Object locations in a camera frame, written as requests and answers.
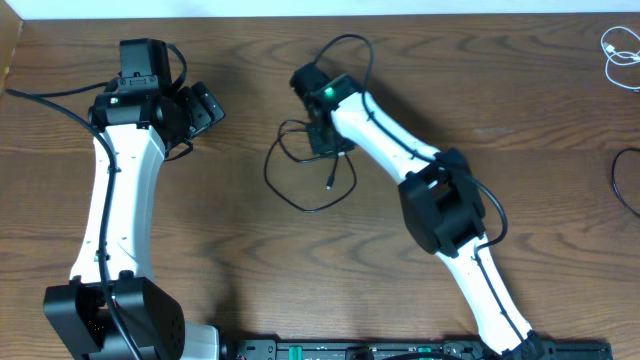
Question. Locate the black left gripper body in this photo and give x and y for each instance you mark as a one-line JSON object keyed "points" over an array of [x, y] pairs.
{"points": [[196, 114]]}

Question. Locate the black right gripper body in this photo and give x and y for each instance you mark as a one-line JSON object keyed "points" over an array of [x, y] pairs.
{"points": [[329, 141]]}

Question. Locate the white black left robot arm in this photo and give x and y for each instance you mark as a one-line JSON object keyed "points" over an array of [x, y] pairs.
{"points": [[111, 307]]}

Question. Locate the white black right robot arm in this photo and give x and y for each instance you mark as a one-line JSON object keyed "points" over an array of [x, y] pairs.
{"points": [[441, 202]]}

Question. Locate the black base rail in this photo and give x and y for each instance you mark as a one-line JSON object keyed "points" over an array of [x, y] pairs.
{"points": [[460, 348]]}

